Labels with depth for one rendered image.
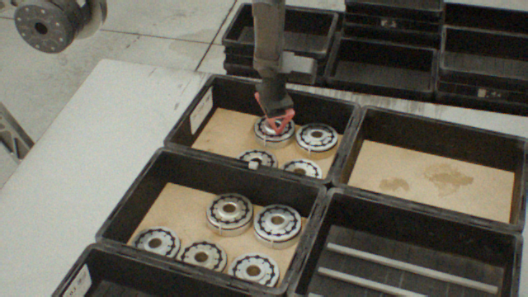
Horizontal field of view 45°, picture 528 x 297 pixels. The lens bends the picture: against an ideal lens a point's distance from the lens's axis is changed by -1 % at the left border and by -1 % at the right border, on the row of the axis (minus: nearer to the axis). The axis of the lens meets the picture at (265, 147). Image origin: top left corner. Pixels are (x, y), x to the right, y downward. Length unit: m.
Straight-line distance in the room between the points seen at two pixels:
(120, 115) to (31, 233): 0.48
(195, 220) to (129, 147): 0.47
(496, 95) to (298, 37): 0.81
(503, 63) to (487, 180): 1.10
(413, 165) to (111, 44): 2.36
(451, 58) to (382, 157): 1.08
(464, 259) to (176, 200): 0.64
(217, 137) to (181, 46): 1.93
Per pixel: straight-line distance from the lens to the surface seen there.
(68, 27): 1.56
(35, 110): 3.28
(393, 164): 1.60
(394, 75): 2.68
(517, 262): 1.33
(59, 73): 3.50
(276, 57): 1.37
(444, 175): 1.60
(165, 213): 1.48
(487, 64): 2.63
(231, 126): 1.68
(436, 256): 1.42
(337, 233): 1.43
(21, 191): 1.82
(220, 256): 1.35
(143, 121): 1.94
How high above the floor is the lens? 1.91
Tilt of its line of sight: 42 degrees down
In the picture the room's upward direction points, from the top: 1 degrees counter-clockwise
